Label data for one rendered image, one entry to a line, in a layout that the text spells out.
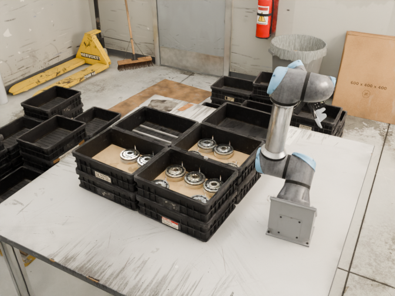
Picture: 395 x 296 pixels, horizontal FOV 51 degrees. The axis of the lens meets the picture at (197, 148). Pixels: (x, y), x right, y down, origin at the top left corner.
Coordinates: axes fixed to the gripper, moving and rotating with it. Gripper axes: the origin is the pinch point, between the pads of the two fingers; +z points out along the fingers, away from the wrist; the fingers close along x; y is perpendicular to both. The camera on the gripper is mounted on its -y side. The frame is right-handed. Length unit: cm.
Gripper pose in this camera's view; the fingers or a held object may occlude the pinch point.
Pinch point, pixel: (320, 124)
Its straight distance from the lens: 224.2
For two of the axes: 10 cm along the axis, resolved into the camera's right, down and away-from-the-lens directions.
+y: 8.3, -4.0, -3.8
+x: 2.4, -3.6, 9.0
